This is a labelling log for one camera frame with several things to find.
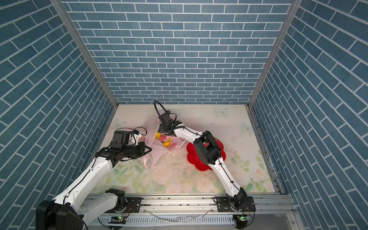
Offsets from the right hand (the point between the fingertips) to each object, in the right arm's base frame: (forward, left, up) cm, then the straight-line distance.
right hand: (162, 125), depth 102 cm
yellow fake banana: (-13, -5, -3) cm, 14 cm away
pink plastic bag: (-15, -2, +1) cm, 15 cm away
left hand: (-23, -1, +9) cm, 25 cm away
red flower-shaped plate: (-20, -24, -3) cm, 31 cm away
